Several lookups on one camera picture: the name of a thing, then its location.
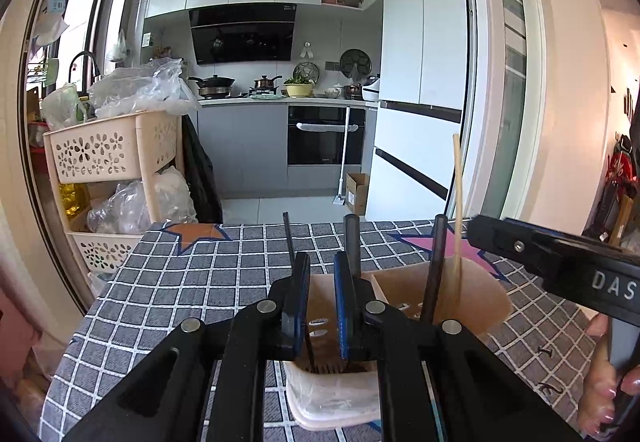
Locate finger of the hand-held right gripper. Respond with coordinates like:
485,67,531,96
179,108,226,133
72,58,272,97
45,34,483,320
466,215,552,279

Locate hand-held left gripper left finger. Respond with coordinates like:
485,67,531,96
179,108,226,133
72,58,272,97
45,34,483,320
62,251,312,442

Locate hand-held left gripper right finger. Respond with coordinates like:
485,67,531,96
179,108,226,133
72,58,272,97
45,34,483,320
333,250,583,442

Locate plain wooden chopstick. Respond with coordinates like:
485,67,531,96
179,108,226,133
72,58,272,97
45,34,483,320
452,133,464,310

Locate beige plastic utensil holder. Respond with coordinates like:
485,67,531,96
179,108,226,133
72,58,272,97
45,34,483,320
285,256,513,430

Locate black plastic fork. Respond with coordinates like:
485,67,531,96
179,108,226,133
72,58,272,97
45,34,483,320
310,215,362,374

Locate person's right hand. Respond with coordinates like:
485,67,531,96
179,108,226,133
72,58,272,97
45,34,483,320
576,313,640,438

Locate grey chequered star tablecloth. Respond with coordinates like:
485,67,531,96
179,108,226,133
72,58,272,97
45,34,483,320
42,220,608,442

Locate small cardboard box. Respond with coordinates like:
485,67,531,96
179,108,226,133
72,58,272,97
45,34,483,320
346,173,370,216

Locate white stick mop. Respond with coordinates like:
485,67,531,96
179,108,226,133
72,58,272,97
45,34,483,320
333,107,350,207

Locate black built-in oven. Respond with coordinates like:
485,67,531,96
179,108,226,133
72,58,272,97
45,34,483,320
287,105,366,167

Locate black plastic bag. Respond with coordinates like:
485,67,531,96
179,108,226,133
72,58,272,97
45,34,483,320
181,114,224,224

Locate grey kitchen base cabinets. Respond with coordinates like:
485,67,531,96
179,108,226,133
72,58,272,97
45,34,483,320
197,97,381,197

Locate white refrigerator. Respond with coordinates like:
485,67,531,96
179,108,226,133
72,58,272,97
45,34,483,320
365,0,476,223

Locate white rice cooker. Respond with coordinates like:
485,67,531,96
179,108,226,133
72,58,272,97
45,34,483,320
361,76,382,103

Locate crumpled clear plastic bags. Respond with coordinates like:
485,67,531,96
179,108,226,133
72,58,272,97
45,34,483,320
87,167,198,235

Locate yellow bowl of greens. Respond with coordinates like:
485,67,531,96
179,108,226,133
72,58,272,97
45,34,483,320
283,77,316,98

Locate steel pot with lid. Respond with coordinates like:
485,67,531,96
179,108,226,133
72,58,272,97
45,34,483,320
252,75,283,96

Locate dark round divided tray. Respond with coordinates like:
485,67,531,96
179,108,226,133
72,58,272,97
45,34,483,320
340,48,372,76

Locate black wok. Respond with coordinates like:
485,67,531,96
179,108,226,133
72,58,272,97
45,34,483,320
187,74,236,99

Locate yellow cooking oil bottle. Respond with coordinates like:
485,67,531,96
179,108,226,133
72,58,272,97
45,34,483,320
59,182,92,221

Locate beige plastic storage rack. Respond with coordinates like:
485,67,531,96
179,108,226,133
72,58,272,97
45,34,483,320
42,111,183,273

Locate clear plastic bags pile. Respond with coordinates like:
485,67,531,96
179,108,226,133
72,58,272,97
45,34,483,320
89,58,201,119

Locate black range hood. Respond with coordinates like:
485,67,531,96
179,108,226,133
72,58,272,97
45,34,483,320
189,3,298,66

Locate white green plastic bag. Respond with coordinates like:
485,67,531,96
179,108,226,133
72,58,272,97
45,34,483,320
41,83,93,132

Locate hanging white plastic bag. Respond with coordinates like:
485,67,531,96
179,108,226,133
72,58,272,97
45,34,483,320
106,29,130,63

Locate black kitchen faucet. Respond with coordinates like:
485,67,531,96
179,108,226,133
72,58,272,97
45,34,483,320
70,51,104,88

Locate kitchen window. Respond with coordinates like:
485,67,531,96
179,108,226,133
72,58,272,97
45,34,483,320
27,0,132,90

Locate white sliding door frame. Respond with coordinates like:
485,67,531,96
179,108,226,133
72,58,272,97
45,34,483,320
460,0,548,225

